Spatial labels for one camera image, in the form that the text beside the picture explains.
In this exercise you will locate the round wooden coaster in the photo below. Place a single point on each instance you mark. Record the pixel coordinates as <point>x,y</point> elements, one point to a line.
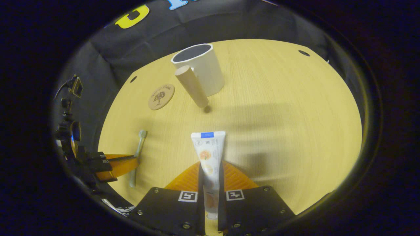
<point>160,97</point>

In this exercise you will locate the white cup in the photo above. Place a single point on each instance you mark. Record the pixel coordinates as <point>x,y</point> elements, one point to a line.
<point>210,72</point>

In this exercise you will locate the pale green toothbrush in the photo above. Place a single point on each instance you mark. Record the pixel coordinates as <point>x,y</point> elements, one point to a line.
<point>139,147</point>

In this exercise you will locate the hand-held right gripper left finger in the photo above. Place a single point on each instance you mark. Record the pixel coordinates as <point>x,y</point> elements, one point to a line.
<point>170,209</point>

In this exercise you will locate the white toothpaste tube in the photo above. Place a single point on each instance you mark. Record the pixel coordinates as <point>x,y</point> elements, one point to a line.
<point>210,154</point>

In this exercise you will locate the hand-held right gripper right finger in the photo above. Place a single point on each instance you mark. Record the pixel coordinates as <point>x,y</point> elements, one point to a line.
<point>252,209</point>

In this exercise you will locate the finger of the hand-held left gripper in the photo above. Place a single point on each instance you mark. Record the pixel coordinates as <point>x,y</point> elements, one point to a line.
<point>96,156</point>
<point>101,165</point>

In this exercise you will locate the black backdrop cloth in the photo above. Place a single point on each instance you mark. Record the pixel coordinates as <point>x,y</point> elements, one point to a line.
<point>147,36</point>

